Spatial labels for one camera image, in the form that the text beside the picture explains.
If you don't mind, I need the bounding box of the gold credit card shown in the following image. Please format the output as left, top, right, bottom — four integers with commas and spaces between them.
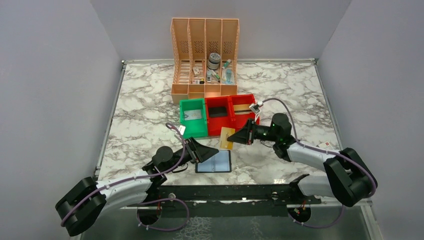
233, 104, 252, 115
219, 127, 236, 150

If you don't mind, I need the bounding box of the black card holder wallet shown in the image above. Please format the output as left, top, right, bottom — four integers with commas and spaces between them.
195, 150, 232, 173

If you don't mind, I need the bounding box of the red plastic bin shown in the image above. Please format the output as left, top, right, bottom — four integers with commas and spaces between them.
230, 94, 256, 131
204, 96, 235, 137

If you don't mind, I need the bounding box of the black VIP credit card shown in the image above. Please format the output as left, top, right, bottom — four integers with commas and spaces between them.
208, 106, 228, 118

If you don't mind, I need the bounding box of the green plastic bin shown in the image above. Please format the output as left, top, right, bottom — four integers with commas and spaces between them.
179, 98, 208, 139

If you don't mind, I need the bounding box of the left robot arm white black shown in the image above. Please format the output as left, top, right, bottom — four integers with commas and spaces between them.
55, 137, 219, 237

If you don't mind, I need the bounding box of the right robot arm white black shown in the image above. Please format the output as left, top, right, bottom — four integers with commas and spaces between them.
227, 113, 378, 207

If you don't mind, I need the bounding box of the silver card in green bin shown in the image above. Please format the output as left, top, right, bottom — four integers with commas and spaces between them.
183, 109, 203, 121

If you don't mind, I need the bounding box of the blue packaged item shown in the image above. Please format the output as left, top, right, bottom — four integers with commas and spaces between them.
221, 68, 235, 85

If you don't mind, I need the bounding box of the small white box red label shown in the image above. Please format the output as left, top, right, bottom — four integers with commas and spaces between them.
317, 141, 336, 151

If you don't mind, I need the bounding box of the green marker pen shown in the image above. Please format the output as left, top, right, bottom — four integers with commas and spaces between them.
210, 70, 221, 83

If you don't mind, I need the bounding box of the small white bottle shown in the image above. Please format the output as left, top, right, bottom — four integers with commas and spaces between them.
206, 70, 213, 83

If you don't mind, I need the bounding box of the green capped tube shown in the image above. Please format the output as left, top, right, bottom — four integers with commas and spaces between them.
222, 59, 232, 69

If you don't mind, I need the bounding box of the small white box in organizer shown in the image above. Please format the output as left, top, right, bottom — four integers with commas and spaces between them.
192, 66, 201, 76

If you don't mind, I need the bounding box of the round grey tin jar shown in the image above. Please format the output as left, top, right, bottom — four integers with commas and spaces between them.
206, 52, 221, 71

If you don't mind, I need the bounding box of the peach desk file organizer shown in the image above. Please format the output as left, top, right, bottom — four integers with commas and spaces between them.
170, 17, 240, 105

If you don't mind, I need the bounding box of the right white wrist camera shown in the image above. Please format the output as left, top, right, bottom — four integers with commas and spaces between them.
249, 101, 264, 122

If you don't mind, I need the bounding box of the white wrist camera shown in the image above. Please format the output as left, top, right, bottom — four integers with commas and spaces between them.
178, 125, 186, 135
249, 101, 264, 122

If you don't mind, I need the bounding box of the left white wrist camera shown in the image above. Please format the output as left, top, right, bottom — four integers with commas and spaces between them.
178, 125, 186, 135

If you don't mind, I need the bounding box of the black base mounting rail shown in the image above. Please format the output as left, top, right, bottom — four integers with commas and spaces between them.
146, 184, 322, 205

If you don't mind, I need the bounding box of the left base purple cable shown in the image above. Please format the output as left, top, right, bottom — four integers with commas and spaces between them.
136, 198, 190, 232

